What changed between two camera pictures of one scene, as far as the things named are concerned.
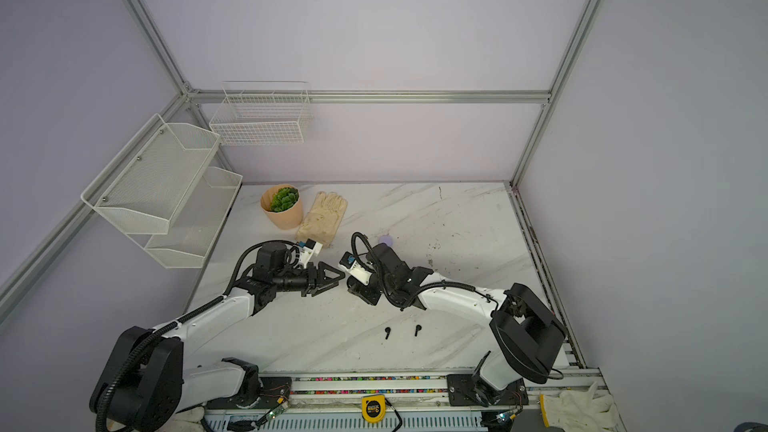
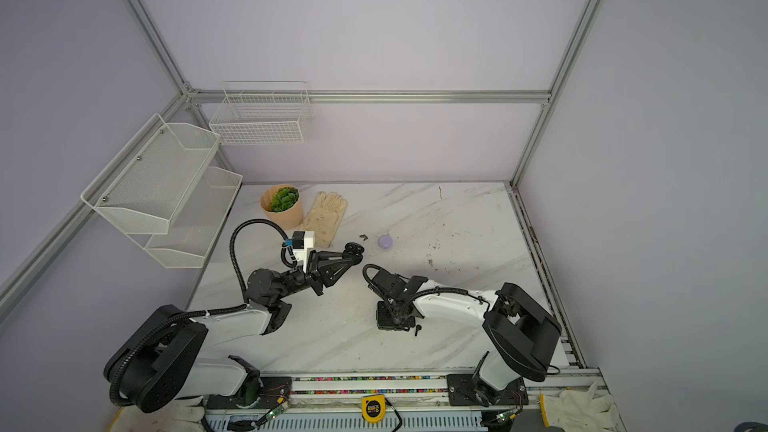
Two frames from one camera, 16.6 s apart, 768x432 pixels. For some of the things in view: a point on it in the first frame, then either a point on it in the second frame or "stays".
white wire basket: x=263 y=112 stays
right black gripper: x=362 y=291 -> x=382 y=324
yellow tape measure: x=373 y=407 stays
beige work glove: x=322 y=220 stays
